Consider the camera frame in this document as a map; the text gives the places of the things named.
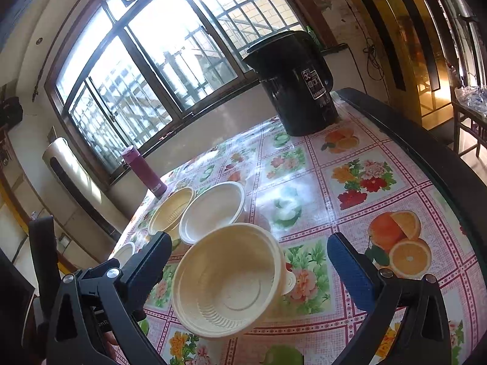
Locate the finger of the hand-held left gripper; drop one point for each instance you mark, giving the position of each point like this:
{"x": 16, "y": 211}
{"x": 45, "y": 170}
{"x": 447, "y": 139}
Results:
{"x": 42, "y": 247}

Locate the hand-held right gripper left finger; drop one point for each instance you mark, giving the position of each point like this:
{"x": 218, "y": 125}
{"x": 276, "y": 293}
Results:
{"x": 152, "y": 258}

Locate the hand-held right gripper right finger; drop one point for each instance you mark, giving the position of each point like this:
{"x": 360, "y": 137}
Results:
{"x": 350, "y": 270}

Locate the cream plastic bowl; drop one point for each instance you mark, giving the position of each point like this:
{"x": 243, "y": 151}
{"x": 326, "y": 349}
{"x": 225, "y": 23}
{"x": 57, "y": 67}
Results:
{"x": 228, "y": 285}
{"x": 171, "y": 209}

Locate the white plastic bowl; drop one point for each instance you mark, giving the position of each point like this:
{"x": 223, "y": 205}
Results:
{"x": 213, "y": 213}

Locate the standing air conditioner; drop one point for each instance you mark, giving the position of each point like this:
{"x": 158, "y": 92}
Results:
{"x": 64, "y": 167}

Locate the magenta thermos bottle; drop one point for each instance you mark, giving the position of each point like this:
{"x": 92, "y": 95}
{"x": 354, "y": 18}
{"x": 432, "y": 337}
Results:
{"x": 144, "y": 171}

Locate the floral fruit print tablecloth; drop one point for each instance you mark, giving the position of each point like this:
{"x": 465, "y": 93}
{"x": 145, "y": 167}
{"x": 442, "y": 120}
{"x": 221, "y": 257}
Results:
{"x": 304, "y": 182}

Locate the dark round table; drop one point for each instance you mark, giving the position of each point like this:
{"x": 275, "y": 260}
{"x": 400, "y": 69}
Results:
{"x": 418, "y": 148}

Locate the black bag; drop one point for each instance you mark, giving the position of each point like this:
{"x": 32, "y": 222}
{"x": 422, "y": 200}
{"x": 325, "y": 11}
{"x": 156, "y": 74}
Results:
{"x": 9, "y": 111}

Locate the wooden side table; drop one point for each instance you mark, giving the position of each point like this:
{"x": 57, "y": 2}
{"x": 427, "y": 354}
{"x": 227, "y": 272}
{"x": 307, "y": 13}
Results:
{"x": 462, "y": 129}

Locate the clear plastic bags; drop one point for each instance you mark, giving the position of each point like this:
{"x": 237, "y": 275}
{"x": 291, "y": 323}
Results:
{"x": 473, "y": 99}

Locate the barred window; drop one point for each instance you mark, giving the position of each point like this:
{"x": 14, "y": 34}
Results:
{"x": 159, "y": 45}

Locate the green bottle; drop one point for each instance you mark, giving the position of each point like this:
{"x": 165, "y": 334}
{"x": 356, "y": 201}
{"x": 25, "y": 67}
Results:
{"x": 312, "y": 34}

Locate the wall socket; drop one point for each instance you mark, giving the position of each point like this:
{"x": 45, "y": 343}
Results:
{"x": 64, "y": 243}

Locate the wooden doorway frame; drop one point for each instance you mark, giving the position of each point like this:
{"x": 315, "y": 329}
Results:
{"x": 392, "y": 45}

